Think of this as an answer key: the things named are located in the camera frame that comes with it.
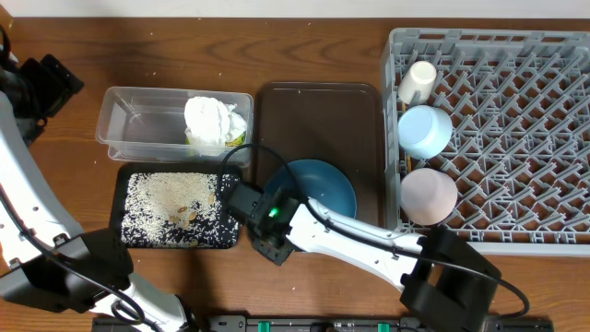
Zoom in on brown plastic tray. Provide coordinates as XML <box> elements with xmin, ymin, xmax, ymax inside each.
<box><xmin>253</xmin><ymin>82</ymin><xmax>386</xmax><ymax>228</ymax></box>

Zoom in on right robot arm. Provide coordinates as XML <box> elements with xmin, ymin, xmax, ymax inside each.
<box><xmin>220</xmin><ymin>183</ymin><xmax>501</xmax><ymax>331</ymax></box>

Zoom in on light blue bowl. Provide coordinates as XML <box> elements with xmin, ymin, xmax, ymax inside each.
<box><xmin>398</xmin><ymin>105</ymin><xmax>454</xmax><ymax>160</ymax></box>

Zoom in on white napkin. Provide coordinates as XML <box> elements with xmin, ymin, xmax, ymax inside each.
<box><xmin>183</xmin><ymin>97</ymin><xmax>247</xmax><ymax>148</ymax></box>

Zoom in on cream cup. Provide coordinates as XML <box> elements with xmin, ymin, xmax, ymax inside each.
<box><xmin>397</xmin><ymin>61</ymin><xmax>437</xmax><ymax>105</ymax></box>

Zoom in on pink bowl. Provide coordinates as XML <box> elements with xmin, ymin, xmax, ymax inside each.
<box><xmin>400</xmin><ymin>168</ymin><xmax>458</xmax><ymax>226</ymax></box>

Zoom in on dark blue plate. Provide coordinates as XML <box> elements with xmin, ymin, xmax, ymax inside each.
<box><xmin>288</xmin><ymin>159</ymin><xmax>358</xmax><ymax>219</ymax></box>

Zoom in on clear plastic bin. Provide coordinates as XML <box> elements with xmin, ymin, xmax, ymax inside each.
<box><xmin>96</xmin><ymin>87</ymin><xmax>254</xmax><ymax>163</ymax></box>

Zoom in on rice leftovers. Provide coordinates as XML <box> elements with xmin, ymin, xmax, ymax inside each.
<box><xmin>120</xmin><ymin>172</ymin><xmax>242</xmax><ymax>247</ymax></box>

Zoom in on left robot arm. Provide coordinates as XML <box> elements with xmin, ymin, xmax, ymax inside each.
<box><xmin>1</xmin><ymin>49</ymin><xmax>198</xmax><ymax>331</ymax></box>

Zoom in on grey dishwasher rack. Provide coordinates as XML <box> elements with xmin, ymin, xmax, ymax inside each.
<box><xmin>381</xmin><ymin>28</ymin><xmax>589</xmax><ymax>257</ymax></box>

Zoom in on black plastic tray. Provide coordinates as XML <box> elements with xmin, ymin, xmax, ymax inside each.
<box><xmin>106</xmin><ymin>161</ymin><xmax>244</xmax><ymax>251</ymax></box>

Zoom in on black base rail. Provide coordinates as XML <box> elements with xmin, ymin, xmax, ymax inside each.
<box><xmin>90</xmin><ymin>314</ymin><xmax>554</xmax><ymax>332</ymax></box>

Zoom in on green yellow snack wrapper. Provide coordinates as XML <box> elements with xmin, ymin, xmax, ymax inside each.
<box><xmin>185</xmin><ymin>132</ymin><xmax>245</xmax><ymax>148</ymax></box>

